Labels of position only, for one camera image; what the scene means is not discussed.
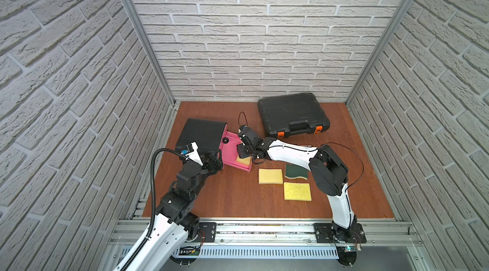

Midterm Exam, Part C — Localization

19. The pale yellow foam sponge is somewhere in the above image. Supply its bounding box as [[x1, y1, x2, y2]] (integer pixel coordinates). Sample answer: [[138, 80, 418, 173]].
[[236, 156, 252, 167], [259, 169, 283, 184]]

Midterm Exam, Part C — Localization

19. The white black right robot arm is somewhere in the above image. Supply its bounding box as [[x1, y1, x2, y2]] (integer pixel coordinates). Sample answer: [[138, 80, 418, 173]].
[[237, 125, 366, 244]]

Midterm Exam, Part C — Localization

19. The aluminium corner frame post left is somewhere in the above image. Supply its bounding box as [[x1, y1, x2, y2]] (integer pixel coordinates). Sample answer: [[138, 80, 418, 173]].
[[121, 0, 176, 107]]

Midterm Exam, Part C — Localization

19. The left aluminium floor rail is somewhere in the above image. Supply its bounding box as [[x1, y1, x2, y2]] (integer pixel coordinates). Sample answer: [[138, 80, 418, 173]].
[[125, 102, 180, 218]]

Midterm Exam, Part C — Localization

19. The green yellow scouring sponge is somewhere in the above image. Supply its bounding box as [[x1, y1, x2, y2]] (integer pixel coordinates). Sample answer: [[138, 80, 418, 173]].
[[285, 164, 309, 180]]

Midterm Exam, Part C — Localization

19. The aluminium front rail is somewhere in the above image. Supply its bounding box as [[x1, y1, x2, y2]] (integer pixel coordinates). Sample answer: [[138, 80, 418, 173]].
[[109, 218, 427, 270]]

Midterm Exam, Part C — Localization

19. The aluminium corner frame post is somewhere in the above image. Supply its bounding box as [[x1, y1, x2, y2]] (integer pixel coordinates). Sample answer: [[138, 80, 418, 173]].
[[121, 0, 176, 107], [345, 0, 414, 107]]

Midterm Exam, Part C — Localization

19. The black plastic tool case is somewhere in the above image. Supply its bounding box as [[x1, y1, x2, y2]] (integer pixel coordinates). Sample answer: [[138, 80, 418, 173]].
[[257, 93, 331, 139]]

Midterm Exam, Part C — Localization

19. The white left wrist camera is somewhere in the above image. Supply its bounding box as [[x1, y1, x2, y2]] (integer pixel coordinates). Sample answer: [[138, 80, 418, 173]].
[[180, 142, 203, 166]]

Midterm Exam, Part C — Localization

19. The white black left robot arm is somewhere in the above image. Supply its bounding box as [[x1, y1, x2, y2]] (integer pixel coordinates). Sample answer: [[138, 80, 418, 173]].
[[115, 142, 224, 270]]

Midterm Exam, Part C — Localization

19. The black drawer cabinet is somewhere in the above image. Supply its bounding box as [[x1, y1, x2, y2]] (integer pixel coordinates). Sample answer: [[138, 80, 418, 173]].
[[175, 118, 227, 155]]

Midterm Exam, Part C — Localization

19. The aluminium corner frame post right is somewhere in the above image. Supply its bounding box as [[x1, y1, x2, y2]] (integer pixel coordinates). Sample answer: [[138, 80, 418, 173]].
[[345, 0, 414, 107]]

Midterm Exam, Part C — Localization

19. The pink drawer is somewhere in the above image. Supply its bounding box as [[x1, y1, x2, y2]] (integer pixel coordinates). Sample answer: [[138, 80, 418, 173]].
[[219, 123, 229, 151], [221, 131, 252, 172]]

